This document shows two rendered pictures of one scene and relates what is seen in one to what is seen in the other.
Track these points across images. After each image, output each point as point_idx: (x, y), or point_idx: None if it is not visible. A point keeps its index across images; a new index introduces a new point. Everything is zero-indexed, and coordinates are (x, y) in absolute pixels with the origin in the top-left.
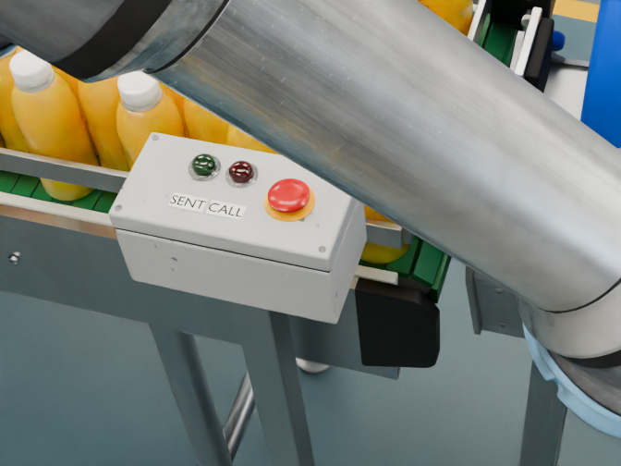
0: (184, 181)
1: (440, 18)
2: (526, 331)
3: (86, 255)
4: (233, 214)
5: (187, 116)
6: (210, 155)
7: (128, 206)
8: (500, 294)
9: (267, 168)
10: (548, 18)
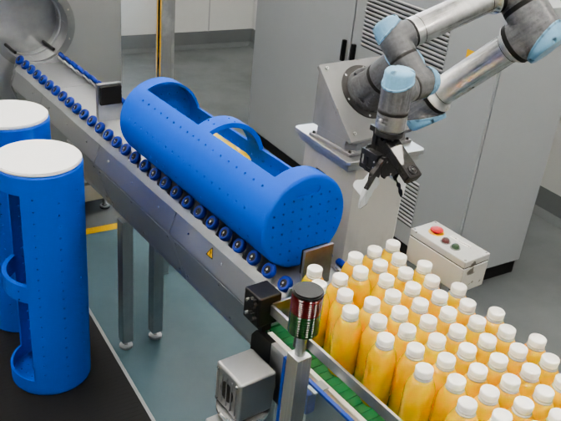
0: (462, 248)
1: (469, 56)
2: (445, 116)
3: None
4: (453, 236)
5: None
6: (452, 244)
7: (482, 251)
8: None
9: (437, 240)
10: (304, 250)
